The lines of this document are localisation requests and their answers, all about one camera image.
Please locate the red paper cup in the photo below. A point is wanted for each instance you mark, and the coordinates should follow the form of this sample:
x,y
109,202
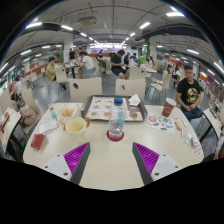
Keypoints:
x,y
168,107

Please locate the small green-capped clear bottle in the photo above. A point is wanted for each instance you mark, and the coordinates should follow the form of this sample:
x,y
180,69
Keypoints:
x,y
53,114

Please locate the ceiling strip lights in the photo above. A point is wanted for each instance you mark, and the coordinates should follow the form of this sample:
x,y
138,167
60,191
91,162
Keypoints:
x,y
33,25

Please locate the neighbouring cream table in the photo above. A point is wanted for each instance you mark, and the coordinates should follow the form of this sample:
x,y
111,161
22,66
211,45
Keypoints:
x,y
11,125

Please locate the pink backpack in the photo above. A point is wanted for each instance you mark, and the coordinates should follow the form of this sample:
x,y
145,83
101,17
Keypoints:
x,y
28,116

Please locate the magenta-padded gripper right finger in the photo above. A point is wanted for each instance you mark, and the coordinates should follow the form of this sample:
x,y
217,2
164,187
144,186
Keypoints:
x,y
148,158

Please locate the far cream cafeteria chairs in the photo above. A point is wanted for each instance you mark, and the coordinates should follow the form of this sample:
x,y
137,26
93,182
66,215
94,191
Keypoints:
x,y
61,75

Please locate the ceiling air conditioner unit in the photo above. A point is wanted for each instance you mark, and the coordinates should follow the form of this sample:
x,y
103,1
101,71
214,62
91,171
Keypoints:
x,y
87,21

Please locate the colourful printed flyer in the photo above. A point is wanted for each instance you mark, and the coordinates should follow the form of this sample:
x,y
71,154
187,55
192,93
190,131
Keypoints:
x,y
160,122

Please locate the dark tray with printed liner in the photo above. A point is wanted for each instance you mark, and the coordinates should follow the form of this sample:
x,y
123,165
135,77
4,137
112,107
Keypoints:
x,y
98,108

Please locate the clear plastic card sleeve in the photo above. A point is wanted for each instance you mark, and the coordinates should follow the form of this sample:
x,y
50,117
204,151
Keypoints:
x,y
187,137

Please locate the cream cafeteria chair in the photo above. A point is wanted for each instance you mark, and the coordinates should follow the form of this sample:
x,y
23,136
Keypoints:
x,y
131,88
85,88
28,96

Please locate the white card with red border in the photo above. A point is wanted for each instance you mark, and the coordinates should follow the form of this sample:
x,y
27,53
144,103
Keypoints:
x,y
48,126

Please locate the red rectangular packet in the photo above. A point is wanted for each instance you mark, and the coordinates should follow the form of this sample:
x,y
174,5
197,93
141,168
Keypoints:
x,y
37,141

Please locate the small red sachet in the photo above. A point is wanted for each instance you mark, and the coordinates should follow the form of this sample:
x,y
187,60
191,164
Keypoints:
x,y
177,126

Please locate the pink and white paper slip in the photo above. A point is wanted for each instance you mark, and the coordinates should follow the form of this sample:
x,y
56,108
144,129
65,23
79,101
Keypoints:
x,y
197,150

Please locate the clear blue-capped water bottle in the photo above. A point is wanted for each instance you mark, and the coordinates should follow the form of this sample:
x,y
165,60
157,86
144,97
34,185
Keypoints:
x,y
117,120

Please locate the person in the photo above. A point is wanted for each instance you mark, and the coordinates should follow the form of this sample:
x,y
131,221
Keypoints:
x,y
17,88
188,95
87,62
116,63
50,70

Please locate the crumpled white napkin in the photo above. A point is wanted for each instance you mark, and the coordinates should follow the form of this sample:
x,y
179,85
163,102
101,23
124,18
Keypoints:
x,y
134,100

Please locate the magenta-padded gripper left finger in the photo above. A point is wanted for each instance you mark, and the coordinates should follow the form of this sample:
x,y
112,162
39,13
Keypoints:
x,y
75,158

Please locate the flat round red coaster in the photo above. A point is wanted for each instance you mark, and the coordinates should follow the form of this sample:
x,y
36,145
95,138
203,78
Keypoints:
x,y
110,138

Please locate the clear plastic bag with fries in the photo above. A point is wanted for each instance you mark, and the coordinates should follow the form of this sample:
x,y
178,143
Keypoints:
x,y
68,113

